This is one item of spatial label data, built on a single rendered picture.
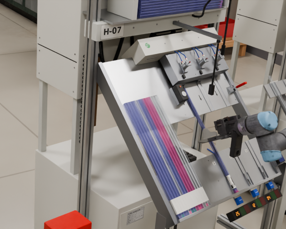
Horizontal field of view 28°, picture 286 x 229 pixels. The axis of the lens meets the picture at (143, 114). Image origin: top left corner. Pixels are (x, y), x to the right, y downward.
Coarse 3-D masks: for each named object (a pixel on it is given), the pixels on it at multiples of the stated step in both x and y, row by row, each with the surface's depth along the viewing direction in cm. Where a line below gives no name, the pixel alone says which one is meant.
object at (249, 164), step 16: (256, 144) 262; (208, 160) 241; (224, 160) 246; (240, 160) 251; (256, 160) 257; (208, 176) 237; (224, 176) 242; (240, 176) 247; (256, 176) 253; (208, 192) 233; (224, 192) 238
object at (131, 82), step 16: (112, 64) 235; (128, 64) 240; (144, 64) 245; (112, 80) 232; (128, 80) 236; (144, 80) 241; (160, 80) 246; (208, 80) 263; (224, 80) 269; (128, 96) 233; (144, 96) 237; (160, 96) 242; (192, 96) 253; (208, 96) 258; (224, 96) 264; (176, 112) 243; (192, 112) 248; (208, 112) 254
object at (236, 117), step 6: (240, 114) 231; (222, 120) 233; (228, 120) 234; (234, 120) 231; (216, 126) 237; (222, 126) 234; (228, 126) 234; (234, 126) 229; (222, 132) 235; (228, 132) 234
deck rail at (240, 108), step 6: (228, 78) 270; (234, 84) 270; (240, 96) 269; (240, 102) 267; (234, 108) 271; (240, 108) 268; (246, 108) 267; (246, 114) 266; (252, 138) 266; (276, 168) 260
